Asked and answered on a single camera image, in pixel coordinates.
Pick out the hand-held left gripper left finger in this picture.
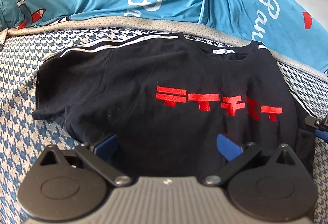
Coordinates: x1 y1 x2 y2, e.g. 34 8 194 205
38 134 134 187

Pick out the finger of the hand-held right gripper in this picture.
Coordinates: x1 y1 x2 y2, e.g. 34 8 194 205
304 113 328 141

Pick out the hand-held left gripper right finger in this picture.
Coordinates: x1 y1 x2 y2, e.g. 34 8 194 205
201 133 298 187

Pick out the black t-shirt with red print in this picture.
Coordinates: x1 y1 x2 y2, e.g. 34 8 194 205
32 32 321 189

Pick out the blue white houndstooth mat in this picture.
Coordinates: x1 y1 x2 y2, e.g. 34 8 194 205
0 17 328 224

